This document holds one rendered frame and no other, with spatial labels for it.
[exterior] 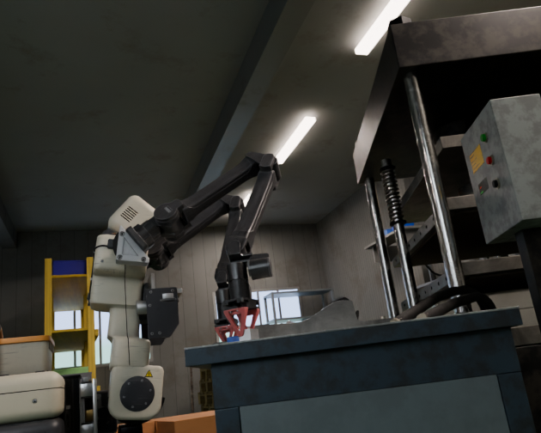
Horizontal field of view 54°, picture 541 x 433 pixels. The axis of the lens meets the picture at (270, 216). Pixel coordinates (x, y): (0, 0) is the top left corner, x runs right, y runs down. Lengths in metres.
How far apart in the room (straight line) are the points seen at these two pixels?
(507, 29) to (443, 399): 1.61
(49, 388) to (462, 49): 1.86
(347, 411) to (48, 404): 0.83
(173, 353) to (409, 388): 8.31
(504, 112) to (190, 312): 8.11
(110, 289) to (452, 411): 1.13
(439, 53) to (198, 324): 7.79
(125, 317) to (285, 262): 8.36
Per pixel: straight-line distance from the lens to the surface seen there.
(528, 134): 1.83
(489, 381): 1.22
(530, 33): 2.43
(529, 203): 1.74
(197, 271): 9.64
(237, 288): 1.49
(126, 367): 1.78
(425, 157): 2.10
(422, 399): 1.18
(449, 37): 2.32
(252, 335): 1.47
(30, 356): 1.79
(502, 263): 2.11
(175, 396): 9.34
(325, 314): 1.76
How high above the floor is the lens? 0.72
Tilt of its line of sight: 17 degrees up
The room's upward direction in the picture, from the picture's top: 7 degrees counter-clockwise
